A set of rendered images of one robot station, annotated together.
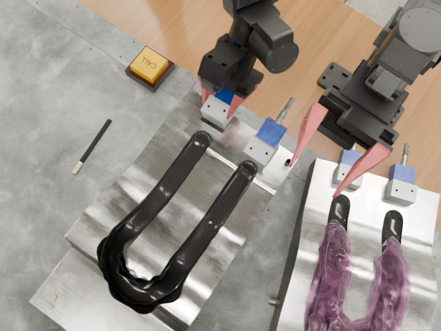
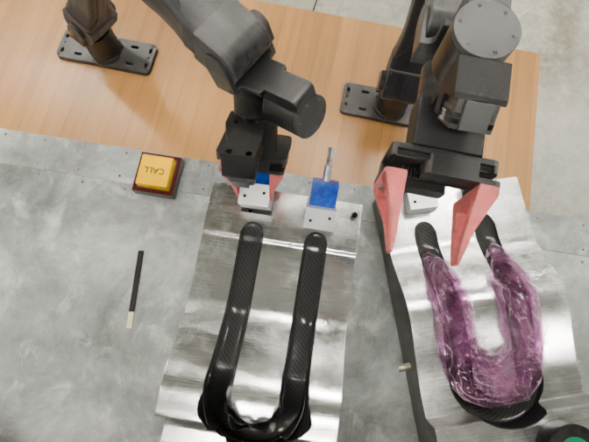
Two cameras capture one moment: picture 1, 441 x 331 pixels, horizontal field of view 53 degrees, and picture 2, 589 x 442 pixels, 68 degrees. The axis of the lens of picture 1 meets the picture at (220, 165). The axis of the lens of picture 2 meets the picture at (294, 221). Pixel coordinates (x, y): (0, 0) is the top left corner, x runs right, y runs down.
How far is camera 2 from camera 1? 0.16 m
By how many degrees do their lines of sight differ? 6
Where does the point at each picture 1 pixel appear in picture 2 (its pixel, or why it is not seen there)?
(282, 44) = (306, 103)
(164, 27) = (152, 122)
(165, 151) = (218, 263)
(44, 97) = (56, 259)
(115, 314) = not seen: outside the picture
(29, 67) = (24, 232)
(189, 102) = (219, 196)
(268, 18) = (275, 78)
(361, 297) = (492, 323)
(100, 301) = not seen: outside the picture
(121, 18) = (100, 131)
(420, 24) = (479, 24)
